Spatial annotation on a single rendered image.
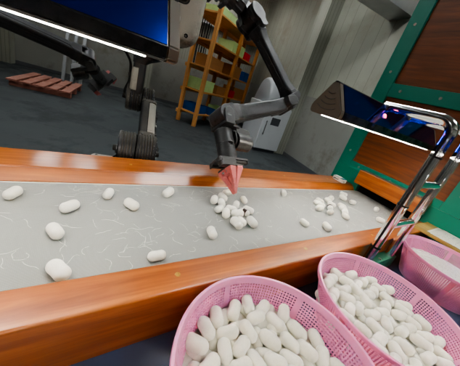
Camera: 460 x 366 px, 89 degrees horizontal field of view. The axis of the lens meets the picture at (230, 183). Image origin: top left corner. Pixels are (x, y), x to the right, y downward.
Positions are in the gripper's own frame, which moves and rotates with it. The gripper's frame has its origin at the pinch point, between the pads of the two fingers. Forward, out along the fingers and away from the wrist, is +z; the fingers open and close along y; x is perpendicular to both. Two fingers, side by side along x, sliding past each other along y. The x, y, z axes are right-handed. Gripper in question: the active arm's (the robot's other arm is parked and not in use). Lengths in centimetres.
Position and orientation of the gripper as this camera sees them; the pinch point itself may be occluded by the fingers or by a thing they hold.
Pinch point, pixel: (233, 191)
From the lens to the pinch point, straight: 66.5
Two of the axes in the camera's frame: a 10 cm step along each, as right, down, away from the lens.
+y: 8.2, 0.4, 5.7
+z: 1.8, 9.3, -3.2
